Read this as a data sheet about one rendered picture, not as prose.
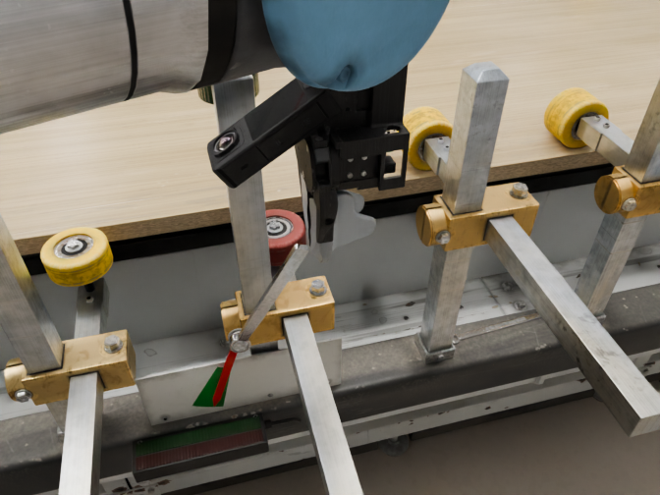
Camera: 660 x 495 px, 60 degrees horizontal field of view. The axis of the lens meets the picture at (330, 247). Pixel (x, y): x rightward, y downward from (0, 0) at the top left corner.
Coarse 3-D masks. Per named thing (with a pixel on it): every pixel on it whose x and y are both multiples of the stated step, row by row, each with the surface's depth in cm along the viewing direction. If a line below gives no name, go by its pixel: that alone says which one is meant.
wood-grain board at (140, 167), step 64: (512, 0) 144; (576, 0) 144; (640, 0) 144; (448, 64) 114; (512, 64) 114; (576, 64) 114; (640, 64) 114; (64, 128) 94; (128, 128) 94; (192, 128) 94; (512, 128) 94; (0, 192) 80; (64, 192) 80; (128, 192) 80; (192, 192) 80; (384, 192) 83
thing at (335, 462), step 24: (288, 336) 66; (312, 336) 66; (312, 360) 63; (312, 384) 61; (312, 408) 59; (336, 408) 59; (312, 432) 57; (336, 432) 56; (336, 456) 55; (336, 480) 53
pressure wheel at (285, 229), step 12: (276, 216) 76; (288, 216) 75; (276, 228) 73; (288, 228) 74; (300, 228) 73; (276, 240) 72; (288, 240) 72; (300, 240) 72; (276, 252) 71; (288, 252) 72; (276, 264) 73
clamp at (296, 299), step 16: (288, 288) 70; (304, 288) 70; (224, 304) 68; (240, 304) 68; (288, 304) 68; (304, 304) 68; (320, 304) 68; (224, 320) 67; (240, 320) 67; (272, 320) 68; (320, 320) 70; (256, 336) 69; (272, 336) 70
